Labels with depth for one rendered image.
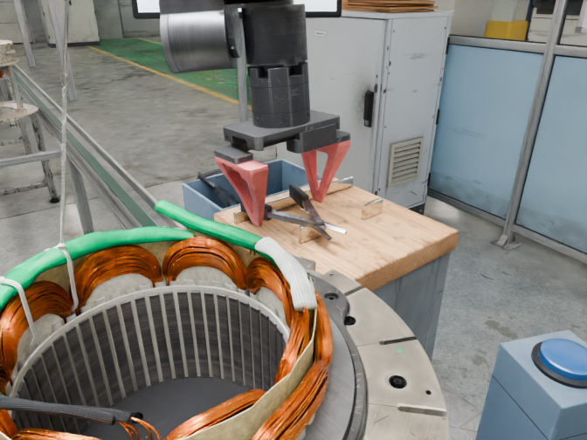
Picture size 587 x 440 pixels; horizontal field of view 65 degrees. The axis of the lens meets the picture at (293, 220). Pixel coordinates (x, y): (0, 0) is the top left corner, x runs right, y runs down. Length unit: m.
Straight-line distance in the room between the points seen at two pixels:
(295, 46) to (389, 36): 2.02
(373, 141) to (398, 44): 0.50
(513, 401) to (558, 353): 0.06
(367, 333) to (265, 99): 0.23
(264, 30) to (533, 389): 0.36
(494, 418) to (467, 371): 1.49
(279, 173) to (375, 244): 0.28
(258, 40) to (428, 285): 0.31
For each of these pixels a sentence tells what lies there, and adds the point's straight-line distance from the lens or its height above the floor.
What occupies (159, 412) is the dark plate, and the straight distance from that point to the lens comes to 0.38.
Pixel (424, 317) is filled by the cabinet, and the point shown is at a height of 0.96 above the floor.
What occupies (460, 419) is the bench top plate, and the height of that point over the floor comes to 0.78.
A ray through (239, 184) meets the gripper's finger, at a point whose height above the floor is 1.12.
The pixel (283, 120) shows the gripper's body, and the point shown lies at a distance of 0.44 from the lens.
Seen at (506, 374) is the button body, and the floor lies 1.01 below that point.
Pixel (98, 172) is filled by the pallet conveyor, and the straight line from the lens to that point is 1.65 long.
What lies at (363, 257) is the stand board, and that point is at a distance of 0.45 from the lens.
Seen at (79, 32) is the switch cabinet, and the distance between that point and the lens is 13.85.
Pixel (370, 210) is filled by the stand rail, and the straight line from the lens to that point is 0.53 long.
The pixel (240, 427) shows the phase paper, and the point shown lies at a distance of 0.21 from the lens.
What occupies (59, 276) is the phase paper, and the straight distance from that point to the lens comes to 0.33.
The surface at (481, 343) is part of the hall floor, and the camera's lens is 2.11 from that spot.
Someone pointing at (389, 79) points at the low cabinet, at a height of 0.89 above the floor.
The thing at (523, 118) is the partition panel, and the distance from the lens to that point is 2.69.
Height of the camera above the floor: 1.30
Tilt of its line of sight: 26 degrees down
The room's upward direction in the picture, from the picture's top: straight up
